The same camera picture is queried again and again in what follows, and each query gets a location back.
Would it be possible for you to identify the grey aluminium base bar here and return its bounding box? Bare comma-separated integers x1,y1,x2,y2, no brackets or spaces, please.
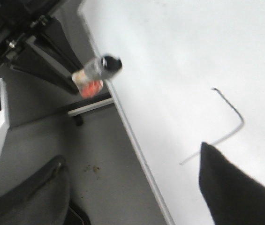
67,93,114,126

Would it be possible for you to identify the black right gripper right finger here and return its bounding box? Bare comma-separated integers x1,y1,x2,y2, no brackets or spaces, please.
199,142,265,225

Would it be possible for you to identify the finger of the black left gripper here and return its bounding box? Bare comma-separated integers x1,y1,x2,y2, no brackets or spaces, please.
9,35,83,95

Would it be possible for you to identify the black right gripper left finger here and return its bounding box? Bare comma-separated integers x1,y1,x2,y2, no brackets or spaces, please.
0,155,70,225

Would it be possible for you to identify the black whiteboard marker with label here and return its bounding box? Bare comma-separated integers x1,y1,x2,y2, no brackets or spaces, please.
72,55,122,98

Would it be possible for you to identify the white whiteboard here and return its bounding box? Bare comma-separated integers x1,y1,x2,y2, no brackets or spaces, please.
78,0,265,225

